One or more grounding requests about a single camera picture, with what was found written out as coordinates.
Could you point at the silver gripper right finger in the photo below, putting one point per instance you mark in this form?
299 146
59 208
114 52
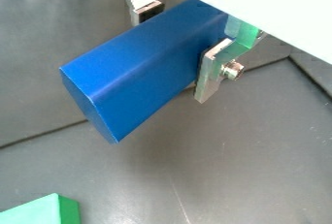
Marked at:
218 63

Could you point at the blue hexagonal prism block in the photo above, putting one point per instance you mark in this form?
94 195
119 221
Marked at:
123 80

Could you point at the green shape sorter board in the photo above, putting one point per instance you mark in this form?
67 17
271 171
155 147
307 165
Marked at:
52 209

